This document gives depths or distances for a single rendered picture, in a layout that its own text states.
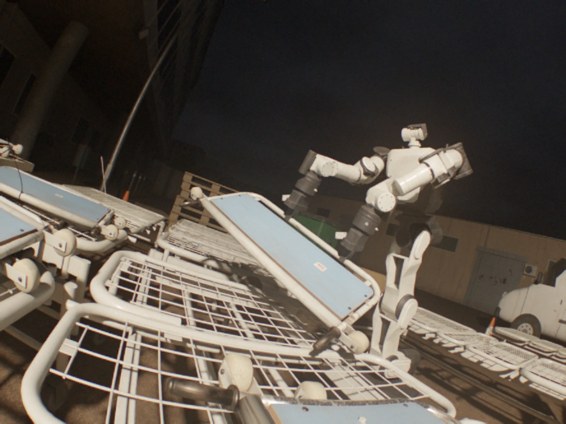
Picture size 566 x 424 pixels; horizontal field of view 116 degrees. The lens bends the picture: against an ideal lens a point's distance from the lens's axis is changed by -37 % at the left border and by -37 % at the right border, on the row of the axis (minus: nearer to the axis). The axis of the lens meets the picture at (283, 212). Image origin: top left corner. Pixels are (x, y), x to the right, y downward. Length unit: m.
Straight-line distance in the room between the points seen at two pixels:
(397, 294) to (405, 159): 0.64
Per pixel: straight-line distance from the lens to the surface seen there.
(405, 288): 1.42
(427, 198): 1.33
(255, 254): 0.89
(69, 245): 0.70
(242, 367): 0.40
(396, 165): 1.37
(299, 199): 1.08
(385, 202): 0.93
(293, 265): 0.88
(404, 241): 1.38
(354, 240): 0.95
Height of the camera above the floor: 0.79
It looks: 3 degrees up
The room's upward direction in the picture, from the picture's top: 20 degrees clockwise
